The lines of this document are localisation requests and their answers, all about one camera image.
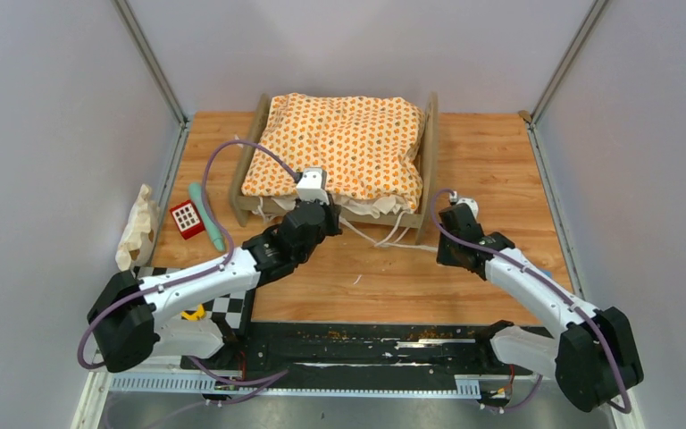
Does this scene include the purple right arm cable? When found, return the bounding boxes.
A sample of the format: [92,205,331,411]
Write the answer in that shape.
[425,189,636,414]

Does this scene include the red window toy block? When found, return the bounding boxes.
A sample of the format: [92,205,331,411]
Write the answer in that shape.
[169,200,205,240]

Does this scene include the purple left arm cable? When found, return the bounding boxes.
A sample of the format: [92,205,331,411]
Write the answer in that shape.
[75,137,309,392]

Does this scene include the white duck pillow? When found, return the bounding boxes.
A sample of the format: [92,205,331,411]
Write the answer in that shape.
[114,184,160,271]

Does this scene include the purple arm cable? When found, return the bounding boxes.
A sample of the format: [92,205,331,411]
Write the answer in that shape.
[75,137,309,392]
[425,189,636,414]

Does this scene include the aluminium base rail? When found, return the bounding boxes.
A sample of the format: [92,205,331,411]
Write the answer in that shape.
[77,319,646,400]

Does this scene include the wooden pet bed frame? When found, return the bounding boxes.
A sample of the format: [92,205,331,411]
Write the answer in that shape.
[247,92,439,231]

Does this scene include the black white checkerboard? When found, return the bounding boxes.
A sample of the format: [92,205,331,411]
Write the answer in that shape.
[201,290,255,336]

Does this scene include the yellow plastic block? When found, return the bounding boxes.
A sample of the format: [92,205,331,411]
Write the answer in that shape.
[180,304,206,322]

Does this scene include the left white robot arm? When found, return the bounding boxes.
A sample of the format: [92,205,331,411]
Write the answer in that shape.
[78,167,341,373]

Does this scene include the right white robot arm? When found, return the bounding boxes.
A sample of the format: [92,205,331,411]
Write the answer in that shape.
[430,189,644,414]

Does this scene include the white rope tie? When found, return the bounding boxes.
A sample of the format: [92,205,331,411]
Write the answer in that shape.
[339,211,438,253]

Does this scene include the yellow duck print blanket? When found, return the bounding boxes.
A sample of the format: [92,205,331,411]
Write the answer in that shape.
[240,93,425,217]

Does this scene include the teal cylinder toy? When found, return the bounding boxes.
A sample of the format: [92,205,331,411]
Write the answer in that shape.
[188,182,226,252]

